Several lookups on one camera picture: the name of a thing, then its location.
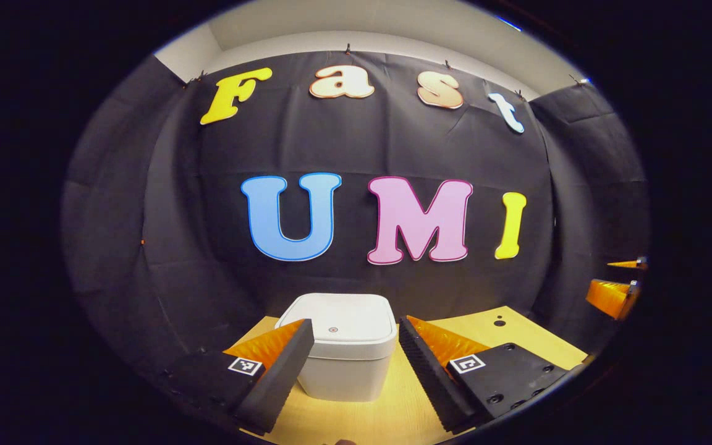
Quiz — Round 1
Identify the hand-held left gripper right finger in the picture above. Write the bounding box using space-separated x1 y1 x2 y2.
398 315 570 433

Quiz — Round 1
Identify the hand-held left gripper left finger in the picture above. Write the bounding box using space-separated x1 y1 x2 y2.
158 318 315 435

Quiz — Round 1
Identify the wooden desktop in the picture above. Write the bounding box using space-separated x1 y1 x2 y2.
232 306 588 445

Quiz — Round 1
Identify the white desktop garbage bin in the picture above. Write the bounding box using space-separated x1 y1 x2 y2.
274 293 399 402

